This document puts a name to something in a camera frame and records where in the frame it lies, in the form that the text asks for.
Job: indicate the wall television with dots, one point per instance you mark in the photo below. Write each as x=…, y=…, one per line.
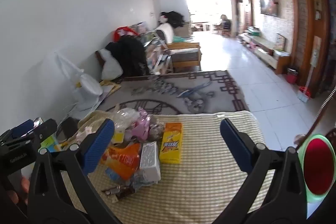
x=269, y=6

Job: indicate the person's left hand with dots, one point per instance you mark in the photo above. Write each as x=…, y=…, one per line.
x=24, y=186

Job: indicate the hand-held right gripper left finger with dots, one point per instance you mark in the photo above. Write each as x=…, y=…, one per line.
x=98, y=146

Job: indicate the wooden frame sofa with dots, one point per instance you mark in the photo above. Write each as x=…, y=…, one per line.
x=183, y=56

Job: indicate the black clothing pile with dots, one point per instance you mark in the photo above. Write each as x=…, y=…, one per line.
x=128, y=56

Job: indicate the red dustpan with broom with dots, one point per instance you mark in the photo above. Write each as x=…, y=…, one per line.
x=305, y=92

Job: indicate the low television cabinet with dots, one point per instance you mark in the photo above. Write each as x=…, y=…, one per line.
x=265, y=50

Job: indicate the green rimmed trash bin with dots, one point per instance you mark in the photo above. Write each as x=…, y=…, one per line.
x=319, y=166

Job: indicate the yellow checked table cloth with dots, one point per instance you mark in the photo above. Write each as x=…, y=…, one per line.
x=204, y=161

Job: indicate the white cloth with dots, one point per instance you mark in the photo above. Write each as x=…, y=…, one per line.
x=166, y=31

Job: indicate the red bag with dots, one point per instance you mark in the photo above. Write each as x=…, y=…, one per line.
x=122, y=31

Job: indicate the wall poster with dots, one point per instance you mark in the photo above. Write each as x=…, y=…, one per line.
x=316, y=49

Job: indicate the white grey patterned carton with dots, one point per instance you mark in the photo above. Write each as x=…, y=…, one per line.
x=150, y=161

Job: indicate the brown snack wrapper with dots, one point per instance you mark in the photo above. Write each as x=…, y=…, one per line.
x=123, y=191

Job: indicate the clear plastic bag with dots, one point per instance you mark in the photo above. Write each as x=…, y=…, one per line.
x=126, y=116

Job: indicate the yellow orange carton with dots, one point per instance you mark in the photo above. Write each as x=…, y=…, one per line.
x=170, y=145

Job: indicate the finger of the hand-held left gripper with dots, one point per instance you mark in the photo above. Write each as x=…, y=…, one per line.
x=23, y=126
x=46, y=130

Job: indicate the grey patterned rug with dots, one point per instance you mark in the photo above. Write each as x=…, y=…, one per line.
x=223, y=98

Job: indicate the stack of books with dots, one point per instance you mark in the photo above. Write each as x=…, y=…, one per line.
x=253, y=30

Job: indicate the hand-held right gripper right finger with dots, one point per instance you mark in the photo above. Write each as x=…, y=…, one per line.
x=236, y=146

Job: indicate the red waste bin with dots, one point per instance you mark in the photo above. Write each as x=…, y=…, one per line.
x=292, y=76

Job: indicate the white pillow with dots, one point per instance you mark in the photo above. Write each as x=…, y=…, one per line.
x=111, y=66

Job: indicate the small framed picture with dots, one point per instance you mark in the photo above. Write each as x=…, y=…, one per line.
x=281, y=41

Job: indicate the glossy picture boards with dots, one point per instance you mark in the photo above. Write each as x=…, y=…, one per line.
x=157, y=56

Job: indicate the flat brown cardboard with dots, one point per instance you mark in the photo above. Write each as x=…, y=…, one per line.
x=110, y=87

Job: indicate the black bag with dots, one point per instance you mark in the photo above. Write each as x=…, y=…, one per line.
x=173, y=18

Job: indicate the orange snack bag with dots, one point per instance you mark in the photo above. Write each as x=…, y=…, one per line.
x=123, y=158

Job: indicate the pink paper wrapper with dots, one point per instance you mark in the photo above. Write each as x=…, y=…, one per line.
x=140, y=129

